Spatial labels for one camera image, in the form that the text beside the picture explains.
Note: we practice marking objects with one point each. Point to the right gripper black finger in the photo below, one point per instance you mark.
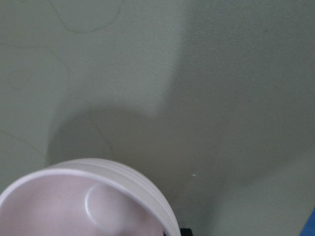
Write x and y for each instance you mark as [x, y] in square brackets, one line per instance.
[186, 232]

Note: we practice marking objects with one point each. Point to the pink bowl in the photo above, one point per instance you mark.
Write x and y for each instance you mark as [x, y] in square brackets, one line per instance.
[86, 197]

